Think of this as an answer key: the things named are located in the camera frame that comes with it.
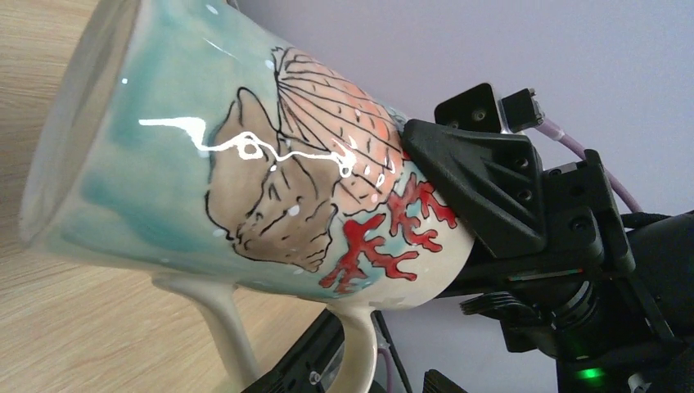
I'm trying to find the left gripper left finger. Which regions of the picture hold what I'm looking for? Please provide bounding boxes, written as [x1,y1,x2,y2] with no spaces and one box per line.
[242,371,293,393]

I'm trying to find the beige mug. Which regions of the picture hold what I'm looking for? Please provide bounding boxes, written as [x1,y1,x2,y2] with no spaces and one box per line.
[18,1,474,392]

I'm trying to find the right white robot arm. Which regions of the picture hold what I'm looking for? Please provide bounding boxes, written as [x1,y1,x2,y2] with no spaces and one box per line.
[403,83,693,392]

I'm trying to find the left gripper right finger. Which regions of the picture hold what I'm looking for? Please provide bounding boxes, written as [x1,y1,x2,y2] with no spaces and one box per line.
[422,369,466,393]

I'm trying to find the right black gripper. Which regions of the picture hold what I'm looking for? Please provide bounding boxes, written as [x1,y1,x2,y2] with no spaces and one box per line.
[401,84,683,359]

